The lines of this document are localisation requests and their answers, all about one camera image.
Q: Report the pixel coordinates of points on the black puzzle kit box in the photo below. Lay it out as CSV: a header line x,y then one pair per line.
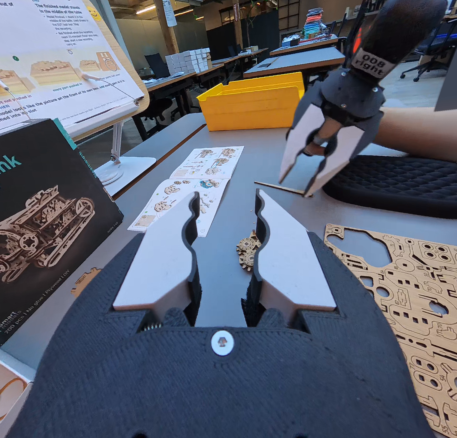
x,y
43,195

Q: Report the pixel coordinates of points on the black office chair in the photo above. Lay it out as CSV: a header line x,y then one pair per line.
x,y
157,107
435,41

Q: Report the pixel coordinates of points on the wooden gear assembly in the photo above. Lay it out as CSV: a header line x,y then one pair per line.
x,y
248,248

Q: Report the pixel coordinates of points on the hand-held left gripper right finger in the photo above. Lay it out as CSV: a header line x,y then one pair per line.
x,y
296,266

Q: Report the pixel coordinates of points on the black cushioned pad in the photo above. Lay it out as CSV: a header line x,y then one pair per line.
x,y
392,188

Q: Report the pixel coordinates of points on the printed instruction sheet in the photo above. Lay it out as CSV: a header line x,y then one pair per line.
x,y
53,52

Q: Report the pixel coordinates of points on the stack of yellow plastic bins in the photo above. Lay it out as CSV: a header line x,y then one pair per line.
x,y
250,106

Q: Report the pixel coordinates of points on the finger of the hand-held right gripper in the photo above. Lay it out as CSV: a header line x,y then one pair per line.
x,y
344,148
303,127

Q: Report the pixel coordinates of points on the person's right forearm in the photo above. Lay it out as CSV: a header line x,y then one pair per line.
x,y
421,134

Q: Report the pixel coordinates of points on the yellow smiley sticker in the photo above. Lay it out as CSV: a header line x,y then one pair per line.
x,y
94,13

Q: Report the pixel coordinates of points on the wooden office table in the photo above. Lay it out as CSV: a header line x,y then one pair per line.
x,y
171,81

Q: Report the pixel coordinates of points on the task instruction sheet on stand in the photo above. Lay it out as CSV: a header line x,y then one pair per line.
x,y
121,63

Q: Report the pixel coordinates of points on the grey top office table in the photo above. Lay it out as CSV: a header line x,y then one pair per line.
x,y
296,61

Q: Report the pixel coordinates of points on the grey desk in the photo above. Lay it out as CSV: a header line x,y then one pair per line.
x,y
228,273

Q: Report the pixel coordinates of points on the pile of tan rubber bands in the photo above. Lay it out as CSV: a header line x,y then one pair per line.
x,y
10,388

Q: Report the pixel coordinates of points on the stack of white boxes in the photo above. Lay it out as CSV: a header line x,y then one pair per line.
x,y
185,61

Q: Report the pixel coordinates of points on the stack of colourful packets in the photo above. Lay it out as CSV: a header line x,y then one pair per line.
x,y
314,22

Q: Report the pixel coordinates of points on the laser-cut wooden parts sheet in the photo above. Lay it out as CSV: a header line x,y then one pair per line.
x,y
410,302

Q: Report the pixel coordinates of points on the pointed wooden stick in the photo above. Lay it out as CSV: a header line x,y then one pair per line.
x,y
278,187

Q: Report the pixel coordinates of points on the white cardboard box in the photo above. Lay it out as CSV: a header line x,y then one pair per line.
x,y
14,363

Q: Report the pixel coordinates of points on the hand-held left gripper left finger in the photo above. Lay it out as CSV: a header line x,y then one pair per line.
x,y
157,266

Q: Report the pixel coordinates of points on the white instruction booklet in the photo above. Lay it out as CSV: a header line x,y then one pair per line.
x,y
200,166

